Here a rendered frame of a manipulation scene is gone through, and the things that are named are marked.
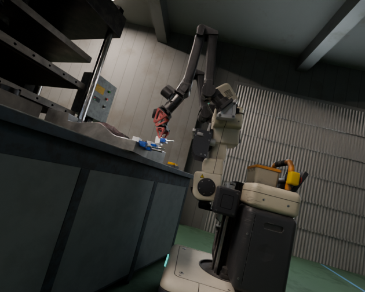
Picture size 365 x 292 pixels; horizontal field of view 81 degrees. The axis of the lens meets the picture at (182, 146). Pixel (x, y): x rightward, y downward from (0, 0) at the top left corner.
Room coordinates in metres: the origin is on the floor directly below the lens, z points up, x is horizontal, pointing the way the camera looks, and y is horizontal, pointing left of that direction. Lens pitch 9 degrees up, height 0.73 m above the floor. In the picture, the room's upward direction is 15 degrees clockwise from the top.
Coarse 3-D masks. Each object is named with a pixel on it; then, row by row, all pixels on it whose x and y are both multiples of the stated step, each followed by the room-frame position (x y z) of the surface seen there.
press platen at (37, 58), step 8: (0, 32) 1.17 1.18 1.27; (0, 40) 1.19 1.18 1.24; (8, 40) 1.21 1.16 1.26; (16, 48) 1.26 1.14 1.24; (24, 48) 1.29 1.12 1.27; (32, 56) 1.34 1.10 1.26; (40, 56) 1.38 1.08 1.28; (40, 64) 1.41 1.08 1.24; (48, 64) 1.44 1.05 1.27; (56, 72) 1.51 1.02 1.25; (64, 72) 1.56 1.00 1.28; (72, 80) 1.63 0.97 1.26; (80, 88) 1.72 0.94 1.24
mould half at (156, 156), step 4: (148, 144) 1.35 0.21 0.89; (148, 152) 1.37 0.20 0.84; (152, 152) 1.41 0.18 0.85; (156, 152) 1.46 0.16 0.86; (160, 152) 1.51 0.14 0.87; (164, 152) 1.55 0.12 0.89; (148, 156) 1.38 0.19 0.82; (152, 156) 1.43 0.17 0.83; (156, 156) 1.47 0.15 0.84; (160, 156) 1.52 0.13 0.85; (164, 156) 1.57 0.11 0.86; (156, 160) 1.49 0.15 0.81; (160, 160) 1.54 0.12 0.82
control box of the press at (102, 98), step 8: (88, 72) 1.91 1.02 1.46; (88, 80) 1.90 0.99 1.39; (104, 80) 1.97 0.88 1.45; (96, 88) 1.92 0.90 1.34; (104, 88) 2.00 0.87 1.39; (112, 88) 2.09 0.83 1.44; (80, 96) 1.91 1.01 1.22; (96, 96) 1.95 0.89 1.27; (104, 96) 2.03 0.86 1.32; (112, 96) 2.12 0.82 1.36; (72, 104) 1.93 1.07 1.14; (80, 104) 1.89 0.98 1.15; (96, 104) 1.98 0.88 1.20; (104, 104) 2.06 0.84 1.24; (88, 112) 1.92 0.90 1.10; (96, 112) 2.00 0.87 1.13; (104, 112) 2.09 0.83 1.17; (88, 120) 2.01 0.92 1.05; (96, 120) 2.04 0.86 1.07; (104, 120) 2.12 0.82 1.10
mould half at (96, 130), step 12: (48, 108) 1.10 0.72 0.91; (48, 120) 1.09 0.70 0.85; (60, 120) 1.09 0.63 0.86; (72, 120) 1.12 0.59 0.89; (84, 132) 1.07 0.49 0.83; (96, 132) 1.06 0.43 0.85; (108, 132) 1.06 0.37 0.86; (120, 144) 1.05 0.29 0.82; (132, 144) 1.04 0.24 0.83; (144, 156) 1.25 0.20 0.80
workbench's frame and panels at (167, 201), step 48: (0, 144) 0.63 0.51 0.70; (48, 144) 0.75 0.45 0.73; (96, 144) 0.88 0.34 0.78; (0, 192) 0.67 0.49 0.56; (48, 192) 0.81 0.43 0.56; (96, 192) 1.03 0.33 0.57; (144, 192) 1.41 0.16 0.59; (0, 240) 0.72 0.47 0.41; (48, 240) 0.87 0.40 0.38; (96, 240) 1.12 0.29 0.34; (144, 240) 1.57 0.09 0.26; (0, 288) 0.77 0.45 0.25; (48, 288) 0.94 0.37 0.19; (96, 288) 1.22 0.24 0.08
